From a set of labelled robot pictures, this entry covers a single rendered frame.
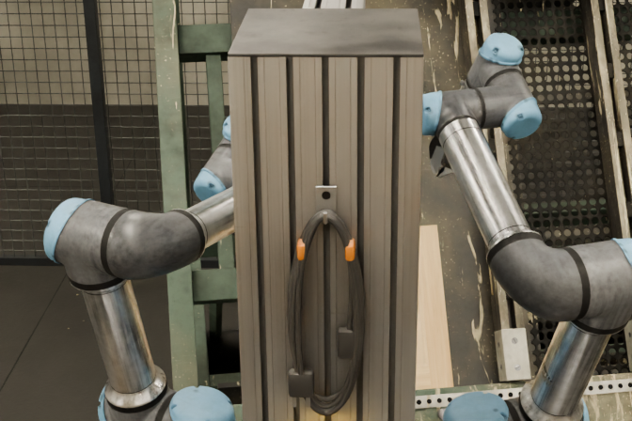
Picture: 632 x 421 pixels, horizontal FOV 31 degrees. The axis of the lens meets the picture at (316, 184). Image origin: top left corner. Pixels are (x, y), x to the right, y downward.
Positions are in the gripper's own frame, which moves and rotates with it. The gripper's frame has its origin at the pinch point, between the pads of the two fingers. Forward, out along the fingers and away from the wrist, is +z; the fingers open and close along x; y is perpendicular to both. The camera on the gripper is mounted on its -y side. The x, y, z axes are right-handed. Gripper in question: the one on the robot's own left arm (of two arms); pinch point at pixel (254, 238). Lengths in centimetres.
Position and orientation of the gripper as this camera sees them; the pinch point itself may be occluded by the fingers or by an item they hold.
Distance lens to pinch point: 252.2
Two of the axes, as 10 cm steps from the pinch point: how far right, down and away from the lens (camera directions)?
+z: 0.4, 6.4, 7.7
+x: -10.0, -0.2, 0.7
